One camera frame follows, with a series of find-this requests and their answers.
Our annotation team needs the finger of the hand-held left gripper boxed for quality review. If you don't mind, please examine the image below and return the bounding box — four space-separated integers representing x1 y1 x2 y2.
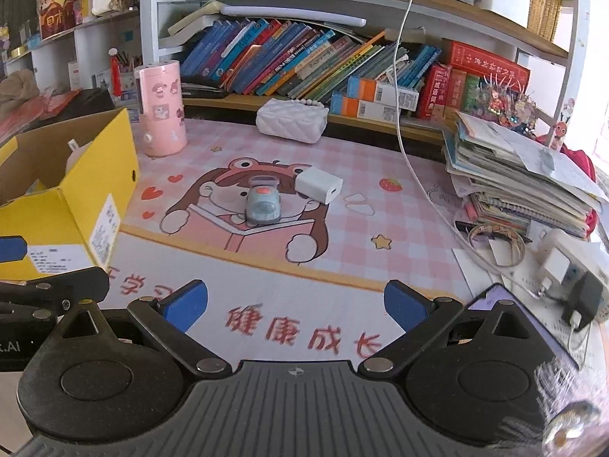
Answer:
0 235 28 264
0 267 110 317

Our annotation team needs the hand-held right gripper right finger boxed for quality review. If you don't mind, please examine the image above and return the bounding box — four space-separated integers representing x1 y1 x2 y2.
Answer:
358 280 553 382

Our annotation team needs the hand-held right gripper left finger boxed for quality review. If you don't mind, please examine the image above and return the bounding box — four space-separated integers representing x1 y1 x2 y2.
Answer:
52 280 234 382

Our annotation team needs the yellow cardboard box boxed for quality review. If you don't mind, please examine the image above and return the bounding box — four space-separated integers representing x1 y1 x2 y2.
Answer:
0 107 140 281

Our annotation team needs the white charger cube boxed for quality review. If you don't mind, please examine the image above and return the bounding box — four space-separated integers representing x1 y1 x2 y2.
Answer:
295 166 344 203

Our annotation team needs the pink printed desk mat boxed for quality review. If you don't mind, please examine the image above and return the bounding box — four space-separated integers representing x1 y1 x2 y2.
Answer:
102 119 591 382

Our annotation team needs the clear tape roll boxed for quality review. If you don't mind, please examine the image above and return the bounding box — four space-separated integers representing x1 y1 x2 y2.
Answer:
469 223 526 267

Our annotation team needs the red packet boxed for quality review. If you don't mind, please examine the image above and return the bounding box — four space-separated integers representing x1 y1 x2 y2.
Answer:
0 90 81 129

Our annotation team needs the white plug adapter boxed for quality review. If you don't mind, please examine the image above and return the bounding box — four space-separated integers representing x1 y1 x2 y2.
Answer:
540 248 569 291

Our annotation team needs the beige plush toy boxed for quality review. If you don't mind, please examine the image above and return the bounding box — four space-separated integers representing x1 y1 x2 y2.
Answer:
0 69 39 115

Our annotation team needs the black bag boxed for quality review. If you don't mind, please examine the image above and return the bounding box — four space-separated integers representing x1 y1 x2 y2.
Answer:
43 88 115 122

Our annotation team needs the stack of papers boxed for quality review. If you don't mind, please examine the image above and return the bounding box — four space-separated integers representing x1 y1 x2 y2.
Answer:
442 110 603 241

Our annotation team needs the black charger plug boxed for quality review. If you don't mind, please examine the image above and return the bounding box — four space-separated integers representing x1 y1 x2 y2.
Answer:
561 271 605 331

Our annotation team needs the white power strip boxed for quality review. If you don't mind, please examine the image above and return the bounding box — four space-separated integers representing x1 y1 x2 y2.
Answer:
537 228 609 320

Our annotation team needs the pink cylinder container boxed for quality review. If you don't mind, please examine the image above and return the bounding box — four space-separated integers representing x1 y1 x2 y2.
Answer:
134 60 188 157

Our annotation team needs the fuzzy pale cloth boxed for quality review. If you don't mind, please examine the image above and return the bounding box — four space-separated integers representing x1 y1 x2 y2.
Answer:
537 357 609 457

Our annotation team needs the red marker pen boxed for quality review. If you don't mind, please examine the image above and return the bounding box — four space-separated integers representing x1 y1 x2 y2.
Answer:
108 48 123 98

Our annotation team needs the orange white carton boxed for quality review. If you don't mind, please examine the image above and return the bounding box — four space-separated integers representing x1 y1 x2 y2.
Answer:
347 76 420 110
330 91 400 122

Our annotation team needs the clear pen holder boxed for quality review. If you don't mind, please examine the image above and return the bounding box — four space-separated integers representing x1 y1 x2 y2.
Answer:
114 50 143 101

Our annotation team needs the white quilted pouch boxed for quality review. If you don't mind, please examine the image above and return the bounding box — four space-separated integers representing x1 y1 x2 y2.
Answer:
256 97 330 144

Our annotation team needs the red book set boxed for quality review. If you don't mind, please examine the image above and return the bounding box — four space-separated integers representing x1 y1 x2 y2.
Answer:
418 63 481 121

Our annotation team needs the colourful paper ornament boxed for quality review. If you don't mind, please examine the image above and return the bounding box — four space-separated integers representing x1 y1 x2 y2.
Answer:
476 75 540 131

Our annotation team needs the red cloth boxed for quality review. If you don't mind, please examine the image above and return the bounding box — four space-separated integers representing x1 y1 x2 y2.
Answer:
559 145 598 234

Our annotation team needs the small deer figurine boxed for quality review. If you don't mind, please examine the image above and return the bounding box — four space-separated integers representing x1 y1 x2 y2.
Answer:
549 109 572 150

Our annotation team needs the red figure decoration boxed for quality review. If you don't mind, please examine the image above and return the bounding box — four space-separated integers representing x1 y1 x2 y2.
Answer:
37 0 81 41

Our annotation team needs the red gift box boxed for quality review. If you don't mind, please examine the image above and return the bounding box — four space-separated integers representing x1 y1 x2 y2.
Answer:
445 39 531 87

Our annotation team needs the row of colourful books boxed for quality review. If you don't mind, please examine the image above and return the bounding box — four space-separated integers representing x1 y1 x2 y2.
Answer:
181 18 443 105

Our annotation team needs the white shelf unit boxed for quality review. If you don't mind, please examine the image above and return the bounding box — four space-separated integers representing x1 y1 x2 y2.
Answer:
140 0 591 153

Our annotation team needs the beige lying book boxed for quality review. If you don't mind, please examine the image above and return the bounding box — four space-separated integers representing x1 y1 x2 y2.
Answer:
167 0 224 36

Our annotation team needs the white tube lamp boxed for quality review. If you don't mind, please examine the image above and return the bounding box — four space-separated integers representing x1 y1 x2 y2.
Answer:
221 6 367 27

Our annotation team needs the yellow woven roll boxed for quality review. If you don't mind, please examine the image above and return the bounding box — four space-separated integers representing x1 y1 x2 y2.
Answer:
528 0 572 43

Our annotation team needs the white cable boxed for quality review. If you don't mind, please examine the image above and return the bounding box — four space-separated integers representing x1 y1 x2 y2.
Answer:
395 0 548 291

